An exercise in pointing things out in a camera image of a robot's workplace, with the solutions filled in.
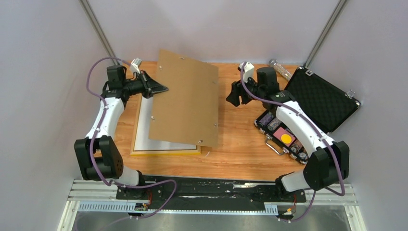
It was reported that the purple cable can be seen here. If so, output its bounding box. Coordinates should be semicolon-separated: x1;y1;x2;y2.
240;62;346;223
74;57;178;231

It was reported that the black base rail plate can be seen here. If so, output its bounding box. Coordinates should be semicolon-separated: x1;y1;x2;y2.
83;172;340;213

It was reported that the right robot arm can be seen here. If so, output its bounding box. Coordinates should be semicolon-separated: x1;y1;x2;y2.
226;62;350;201

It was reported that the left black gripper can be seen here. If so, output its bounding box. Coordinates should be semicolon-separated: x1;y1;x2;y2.
122;70;168;99

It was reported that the yellow wooden picture frame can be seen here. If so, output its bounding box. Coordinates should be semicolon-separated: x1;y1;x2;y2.
130;96;201;156

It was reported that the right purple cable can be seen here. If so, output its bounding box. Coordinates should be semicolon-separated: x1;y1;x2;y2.
240;62;346;223

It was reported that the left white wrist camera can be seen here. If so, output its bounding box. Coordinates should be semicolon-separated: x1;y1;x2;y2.
129;58;142;75

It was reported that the brown cardboard backing board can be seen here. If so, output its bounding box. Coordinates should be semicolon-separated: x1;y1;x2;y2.
149;49;219;147

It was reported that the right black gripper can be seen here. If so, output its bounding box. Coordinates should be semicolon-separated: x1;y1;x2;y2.
226;74;265;107

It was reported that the yellow round chip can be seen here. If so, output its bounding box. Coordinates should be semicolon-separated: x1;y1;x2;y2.
280;134;293;145

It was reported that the black aluminium chip case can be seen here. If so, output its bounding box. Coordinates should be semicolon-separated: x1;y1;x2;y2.
254;67;360;165

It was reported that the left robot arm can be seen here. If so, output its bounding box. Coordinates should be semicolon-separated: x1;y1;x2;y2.
74;65;168;199

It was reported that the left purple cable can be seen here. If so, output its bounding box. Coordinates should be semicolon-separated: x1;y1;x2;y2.
74;57;178;231

